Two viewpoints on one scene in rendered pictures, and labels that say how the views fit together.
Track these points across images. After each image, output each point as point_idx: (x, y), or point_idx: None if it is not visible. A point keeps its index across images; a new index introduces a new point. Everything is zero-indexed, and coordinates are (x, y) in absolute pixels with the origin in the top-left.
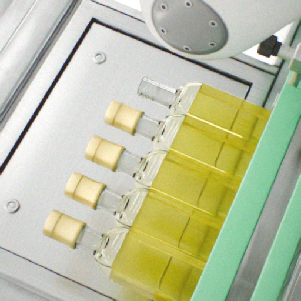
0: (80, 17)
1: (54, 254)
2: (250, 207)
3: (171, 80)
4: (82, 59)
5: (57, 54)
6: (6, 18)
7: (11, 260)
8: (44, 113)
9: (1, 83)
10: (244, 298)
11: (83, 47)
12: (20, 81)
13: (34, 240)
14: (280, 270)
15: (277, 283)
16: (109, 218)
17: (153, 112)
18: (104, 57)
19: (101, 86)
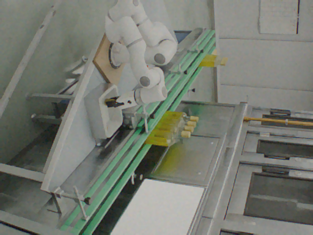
0: (207, 180)
1: (198, 138)
2: None
3: (175, 171)
4: (203, 172)
5: (211, 170)
6: (231, 183)
7: (207, 134)
8: (209, 159)
9: (224, 163)
10: None
11: (204, 174)
12: (219, 165)
13: (203, 139)
14: None
15: None
16: (187, 144)
17: (180, 164)
18: (197, 172)
19: (196, 167)
